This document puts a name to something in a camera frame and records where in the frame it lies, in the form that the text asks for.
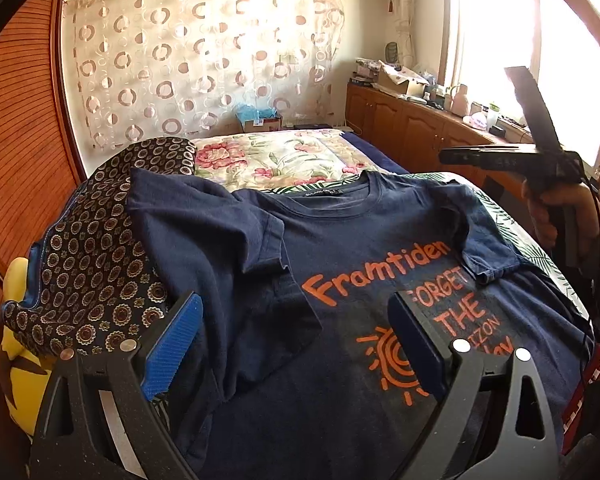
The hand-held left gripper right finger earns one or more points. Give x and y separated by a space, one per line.
420 350

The window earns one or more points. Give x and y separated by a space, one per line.
490 35

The small round fan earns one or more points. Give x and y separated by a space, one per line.
393 51

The navy blue bed sheet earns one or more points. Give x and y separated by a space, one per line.
375 157

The yellow cloth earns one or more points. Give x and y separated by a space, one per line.
20 395

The wooden slatted wardrobe door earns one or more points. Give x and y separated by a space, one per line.
20 135

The leaf-print bed sheet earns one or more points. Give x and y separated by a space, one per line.
535 255

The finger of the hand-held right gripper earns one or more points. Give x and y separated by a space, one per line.
480 155

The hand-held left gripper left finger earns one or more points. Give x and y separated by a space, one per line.
175 345

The red patterned cloth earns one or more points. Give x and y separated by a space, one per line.
590 385

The white jar with green lid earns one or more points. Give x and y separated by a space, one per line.
493 116

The circle-patterned sheer curtain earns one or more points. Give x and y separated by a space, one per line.
180 60

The beige curtain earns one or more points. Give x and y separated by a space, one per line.
400 10

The open cardboard box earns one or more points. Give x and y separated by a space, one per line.
395 82

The floral bedspread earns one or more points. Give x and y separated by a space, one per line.
280 160

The wooden cabinet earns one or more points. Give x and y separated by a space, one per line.
405 125

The cardboard box with blue contents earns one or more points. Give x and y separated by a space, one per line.
260 122

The circle-patterned cloth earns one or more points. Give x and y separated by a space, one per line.
90 240

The person's right hand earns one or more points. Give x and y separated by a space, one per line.
587 220

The navy blue printed t-shirt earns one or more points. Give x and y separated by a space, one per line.
330 240

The pink vase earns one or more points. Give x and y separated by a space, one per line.
462 100

